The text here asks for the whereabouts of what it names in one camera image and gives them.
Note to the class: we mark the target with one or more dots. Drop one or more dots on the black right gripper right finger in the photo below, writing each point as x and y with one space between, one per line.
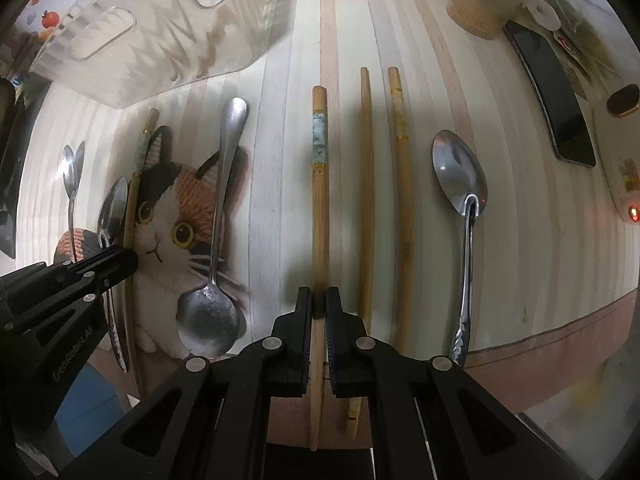
346 366

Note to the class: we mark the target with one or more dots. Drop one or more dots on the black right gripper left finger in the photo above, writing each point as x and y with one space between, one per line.
291 363

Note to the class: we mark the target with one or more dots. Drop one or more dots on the yellow banded wooden chopstick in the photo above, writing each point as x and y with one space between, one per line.
405 209

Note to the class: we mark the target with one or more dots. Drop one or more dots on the grey patterned wooden chopstick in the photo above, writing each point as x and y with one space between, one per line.
320 258

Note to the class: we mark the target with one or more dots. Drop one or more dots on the small steel spoon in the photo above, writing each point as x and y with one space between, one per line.
207 320

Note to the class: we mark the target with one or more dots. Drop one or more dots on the blue cabinet door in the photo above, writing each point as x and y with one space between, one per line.
91 407

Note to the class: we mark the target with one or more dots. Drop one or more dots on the steel spoon on cat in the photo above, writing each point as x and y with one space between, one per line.
111 216

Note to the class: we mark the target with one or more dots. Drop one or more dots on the plain wooden chopstick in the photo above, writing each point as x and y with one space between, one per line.
367 200

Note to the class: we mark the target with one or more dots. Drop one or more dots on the far right steel spoon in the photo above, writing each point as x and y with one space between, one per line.
72 164

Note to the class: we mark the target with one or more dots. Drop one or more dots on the striped cat table mat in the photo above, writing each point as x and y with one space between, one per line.
555 316

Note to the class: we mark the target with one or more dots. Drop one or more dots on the green banded chopstick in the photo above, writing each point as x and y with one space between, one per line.
128 240

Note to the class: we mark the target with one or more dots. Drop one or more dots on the large steel spoon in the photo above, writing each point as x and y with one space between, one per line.
463 182

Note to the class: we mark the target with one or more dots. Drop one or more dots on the clear plastic utensil bin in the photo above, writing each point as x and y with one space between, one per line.
120 52

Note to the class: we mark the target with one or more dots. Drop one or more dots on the black smartphone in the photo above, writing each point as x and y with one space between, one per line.
569 133

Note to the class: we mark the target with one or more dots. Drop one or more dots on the pink white electric kettle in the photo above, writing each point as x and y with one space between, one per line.
616 125

